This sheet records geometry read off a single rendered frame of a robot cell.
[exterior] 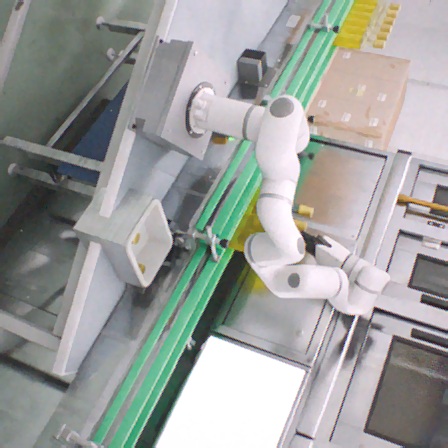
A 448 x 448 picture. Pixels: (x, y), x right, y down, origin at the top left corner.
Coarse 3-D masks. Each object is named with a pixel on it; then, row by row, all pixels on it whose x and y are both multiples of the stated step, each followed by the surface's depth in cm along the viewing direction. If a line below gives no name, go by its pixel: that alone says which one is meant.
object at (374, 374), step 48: (336, 144) 218; (336, 192) 205; (384, 192) 198; (432, 192) 200; (384, 240) 189; (432, 240) 187; (432, 288) 178; (192, 336) 177; (336, 336) 168; (384, 336) 170; (432, 336) 167; (336, 384) 161; (384, 384) 162; (432, 384) 160; (144, 432) 160; (288, 432) 155; (336, 432) 155; (384, 432) 154; (432, 432) 152
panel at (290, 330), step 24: (336, 240) 187; (288, 264) 185; (312, 264) 184; (240, 288) 182; (264, 288) 181; (240, 312) 177; (264, 312) 176; (288, 312) 175; (312, 312) 174; (216, 336) 172; (240, 336) 171; (264, 336) 171; (288, 336) 170; (312, 336) 169; (288, 360) 165; (312, 360) 164
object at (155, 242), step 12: (156, 204) 149; (144, 216) 145; (156, 216) 155; (144, 228) 161; (156, 228) 160; (168, 228) 159; (144, 240) 163; (156, 240) 165; (168, 240) 164; (132, 252) 159; (144, 252) 163; (156, 252) 163; (168, 252) 164; (132, 264) 147; (144, 264) 161; (156, 264) 161; (144, 276) 159
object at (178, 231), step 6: (174, 222) 165; (174, 228) 164; (180, 228) 164; (186, 228) 163; (174, 234) 166; (180, 234) 164; (186, 234) 163; (174, 240) 169; (180, 240) 166; (186, 240) 166; (192, 240) 167; (180, 246) 170; (186, 246) 168; (192, 246) 168
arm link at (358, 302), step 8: (344, 272) 144; (344, 280) 143; (344, 288) 143; (352, 288) 155; (360, 288) 153; (336, 296) 143; (344, 296) 145; (352, 296) 154; (360, 296) 153; (368, 296) 152; (376, 296) 154; (336, 304) 148; (344, 304) 147; (352, 304) 154; (360, 304) 153; (368, 304) 153; (344, 312) 151; (352, 312) 151; (360, 312) 153
